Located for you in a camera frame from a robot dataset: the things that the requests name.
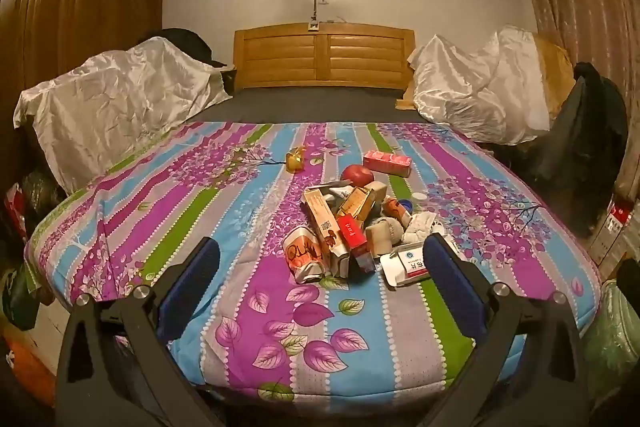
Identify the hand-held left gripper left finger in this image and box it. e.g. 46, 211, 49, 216
56, 236, 223, 427

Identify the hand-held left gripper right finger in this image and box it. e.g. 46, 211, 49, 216
422, 232, 588, 427

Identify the white tissue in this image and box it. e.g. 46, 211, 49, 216
402, 213, 441, 245

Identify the green plastic trash bag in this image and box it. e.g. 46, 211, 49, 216
582, 279, 640, 388

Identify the white flat medicine box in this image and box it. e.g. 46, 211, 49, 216
380, 243, 436, 290

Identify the striped floral printed blanket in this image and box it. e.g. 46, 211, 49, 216
27, 121, 603, 403

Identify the crumpled white orange paper bag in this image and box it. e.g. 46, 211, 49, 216
282, 227, 326, 283

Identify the small red box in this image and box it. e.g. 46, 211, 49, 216
336, 214, 368, 253

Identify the orange brown box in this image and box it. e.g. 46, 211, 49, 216
340, 187, 377, 220

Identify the pink red carton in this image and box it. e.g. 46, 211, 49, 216
363, 151, 413, 178

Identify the long orange box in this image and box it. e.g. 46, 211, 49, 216
304, 187, 343, 268

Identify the red apple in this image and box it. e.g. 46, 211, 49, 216
341, 164, 375, 188

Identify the small yellow toy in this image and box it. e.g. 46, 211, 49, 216
285, 147, 307, 172

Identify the red white package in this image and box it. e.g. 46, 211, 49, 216
609, 201, 633, 228

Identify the red plastic bag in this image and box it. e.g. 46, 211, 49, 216
4, 184, 32, 240

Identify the dark hanging jacket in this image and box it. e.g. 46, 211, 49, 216
525, 62, 628, 238

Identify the large white satin cloth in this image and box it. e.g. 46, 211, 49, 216
14, 38, 235, 192

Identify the dark grey bed mattress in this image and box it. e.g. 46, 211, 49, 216
190, 89, 431, 125

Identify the dark cloth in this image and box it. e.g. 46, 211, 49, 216
162, 28, 227, 68

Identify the wooden bed headboard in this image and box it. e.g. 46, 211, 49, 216
233, 27, 417, 92

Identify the brown wooden wardrobe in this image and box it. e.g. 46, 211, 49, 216
0, 0, 171, 158

